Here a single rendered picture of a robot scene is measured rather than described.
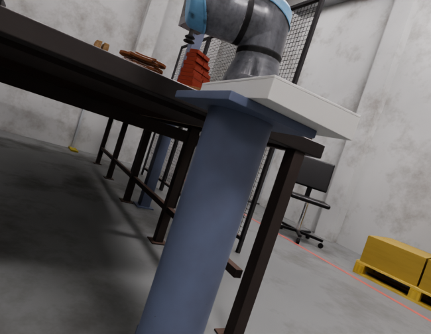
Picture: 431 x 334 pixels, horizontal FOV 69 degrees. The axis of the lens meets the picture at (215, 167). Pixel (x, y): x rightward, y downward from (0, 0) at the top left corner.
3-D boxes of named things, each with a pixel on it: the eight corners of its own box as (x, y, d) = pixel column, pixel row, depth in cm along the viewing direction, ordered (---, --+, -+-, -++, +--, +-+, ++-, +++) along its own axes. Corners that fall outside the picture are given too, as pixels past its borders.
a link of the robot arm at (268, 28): (290, 57, 75) (305, 0, 74) (240, 38, 71) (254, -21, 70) (269, 66, 86) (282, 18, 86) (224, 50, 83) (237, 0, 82)
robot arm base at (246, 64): (290, 101, 78) (300, 62, 77) (245, 81, 69) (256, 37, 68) (251, 101, 90) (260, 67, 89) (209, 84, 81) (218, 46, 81)
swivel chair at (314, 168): (331, 252, 389) (360, 170, 384) (286, 242, 365) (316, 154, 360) (300, 233, 453) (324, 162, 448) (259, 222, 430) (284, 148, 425)
